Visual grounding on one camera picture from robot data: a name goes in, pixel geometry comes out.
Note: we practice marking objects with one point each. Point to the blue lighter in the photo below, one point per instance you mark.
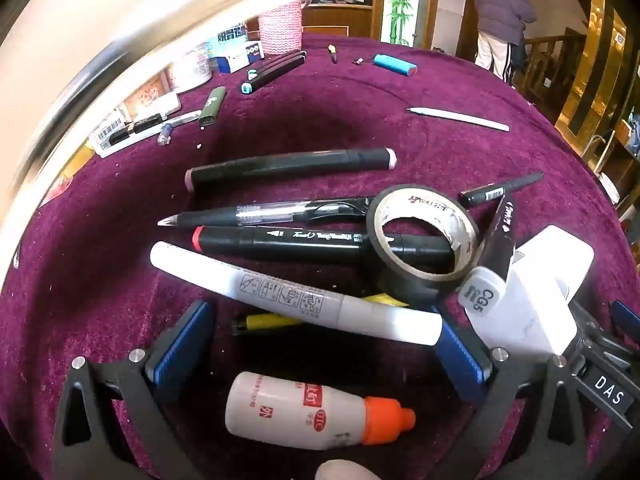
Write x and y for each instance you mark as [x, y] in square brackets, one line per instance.
[395, 64]

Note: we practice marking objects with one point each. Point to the yellow highlighter pen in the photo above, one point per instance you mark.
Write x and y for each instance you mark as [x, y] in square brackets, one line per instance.
[265, 321]

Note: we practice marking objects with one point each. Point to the white barcode box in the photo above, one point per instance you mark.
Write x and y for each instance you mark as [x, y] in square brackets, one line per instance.
[112, 142]

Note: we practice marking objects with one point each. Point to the green lighter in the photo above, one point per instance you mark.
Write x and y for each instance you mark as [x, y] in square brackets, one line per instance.
[212, 107]

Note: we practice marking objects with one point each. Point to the white and red bucket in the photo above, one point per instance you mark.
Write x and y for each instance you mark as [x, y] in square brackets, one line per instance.
[611, 187]

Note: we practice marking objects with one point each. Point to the wooden stair railing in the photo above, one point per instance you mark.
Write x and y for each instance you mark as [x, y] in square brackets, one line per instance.
[550, 65]

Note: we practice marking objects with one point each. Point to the black marker red cap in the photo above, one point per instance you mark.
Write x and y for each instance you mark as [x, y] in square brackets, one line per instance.
[300, 240]

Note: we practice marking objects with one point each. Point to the white power adapter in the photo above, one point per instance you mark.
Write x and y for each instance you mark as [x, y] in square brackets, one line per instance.
[540, 285]

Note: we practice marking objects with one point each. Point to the bamboo print panel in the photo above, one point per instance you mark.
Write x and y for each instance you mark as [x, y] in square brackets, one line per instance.
[402, 10]

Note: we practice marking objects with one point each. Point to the black marker pink ends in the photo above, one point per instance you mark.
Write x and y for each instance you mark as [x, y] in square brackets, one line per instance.
[290, 165]

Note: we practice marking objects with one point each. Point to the black tape roll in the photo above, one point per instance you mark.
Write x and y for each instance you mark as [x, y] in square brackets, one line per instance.
[415, 280]

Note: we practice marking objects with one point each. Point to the white bottle orange cap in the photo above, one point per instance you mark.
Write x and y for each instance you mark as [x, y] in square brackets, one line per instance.
[300, 410]

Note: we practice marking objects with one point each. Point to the blue and white box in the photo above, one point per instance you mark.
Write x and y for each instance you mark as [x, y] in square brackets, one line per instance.
[235, 47]

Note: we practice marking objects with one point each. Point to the black gel pen clear grip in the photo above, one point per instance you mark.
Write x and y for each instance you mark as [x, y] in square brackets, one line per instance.
[260, 214]

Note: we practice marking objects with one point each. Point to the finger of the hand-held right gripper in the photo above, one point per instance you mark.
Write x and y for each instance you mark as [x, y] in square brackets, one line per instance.
[627, 316]

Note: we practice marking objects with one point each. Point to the black marker grey cap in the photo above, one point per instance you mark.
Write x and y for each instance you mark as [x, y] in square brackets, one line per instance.
[492, 270]

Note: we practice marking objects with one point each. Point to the white marker pen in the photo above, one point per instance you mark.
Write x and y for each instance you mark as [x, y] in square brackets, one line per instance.
[280, 292]

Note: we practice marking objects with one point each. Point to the small black device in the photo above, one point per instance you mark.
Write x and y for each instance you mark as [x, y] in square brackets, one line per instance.
[137, 127]

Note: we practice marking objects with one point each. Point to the small yellow brown pen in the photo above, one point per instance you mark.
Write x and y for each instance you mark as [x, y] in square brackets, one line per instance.
[332, 54]

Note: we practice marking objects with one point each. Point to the person's left hand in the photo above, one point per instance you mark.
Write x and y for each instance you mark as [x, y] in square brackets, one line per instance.
[347, 472]

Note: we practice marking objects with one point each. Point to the slim black pen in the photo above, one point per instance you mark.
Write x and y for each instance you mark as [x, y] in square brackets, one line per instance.
[500, 191]

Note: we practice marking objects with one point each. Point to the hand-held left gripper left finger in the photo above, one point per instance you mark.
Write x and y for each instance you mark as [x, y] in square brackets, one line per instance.
[177, 355]

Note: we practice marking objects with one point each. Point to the purple velvet tablecloth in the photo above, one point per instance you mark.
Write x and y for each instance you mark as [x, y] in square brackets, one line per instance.
[300, 120]

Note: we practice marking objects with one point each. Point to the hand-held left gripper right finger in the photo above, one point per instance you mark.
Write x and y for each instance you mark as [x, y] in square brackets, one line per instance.
[460, 360]

